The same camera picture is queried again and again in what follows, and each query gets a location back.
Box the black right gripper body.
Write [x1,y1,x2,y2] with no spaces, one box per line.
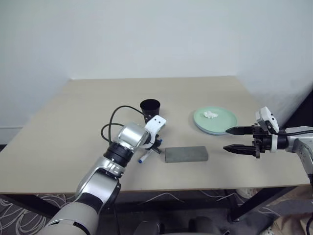
[250,124,272,159]

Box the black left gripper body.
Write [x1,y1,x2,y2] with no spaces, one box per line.
[148,133,161,149]

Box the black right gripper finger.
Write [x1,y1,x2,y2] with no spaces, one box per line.
[223,144,255,155]
[225,125,253,136]

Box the white marker with blue cap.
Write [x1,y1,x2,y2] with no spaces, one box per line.
[137,139,163,165]

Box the green round plate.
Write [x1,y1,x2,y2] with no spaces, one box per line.
[193,105,238,135]

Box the grey rectangular sponge block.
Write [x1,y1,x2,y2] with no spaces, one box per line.
[164,145,209,164]

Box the black plastic cup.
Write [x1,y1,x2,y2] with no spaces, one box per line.
[139,98,161,124]

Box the dark rounded shape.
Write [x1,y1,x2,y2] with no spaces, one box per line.
[133,219,160,235]

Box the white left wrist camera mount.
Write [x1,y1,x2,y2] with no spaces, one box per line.
[143,115,168,150]

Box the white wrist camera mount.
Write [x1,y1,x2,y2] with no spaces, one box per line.
[255,106,280,153]
[143,115,168,150]

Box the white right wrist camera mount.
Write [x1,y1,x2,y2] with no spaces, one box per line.
[255,106,280,153]

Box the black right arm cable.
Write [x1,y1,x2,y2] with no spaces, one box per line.
[272,129,313,185]

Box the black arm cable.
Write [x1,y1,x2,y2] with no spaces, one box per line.
[272,129,313,185]
[101,105,147,145]

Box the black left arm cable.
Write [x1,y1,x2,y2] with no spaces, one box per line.
[101,105,147,145]

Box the black metal table frame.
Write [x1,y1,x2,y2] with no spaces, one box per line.
[0,187,299,222]

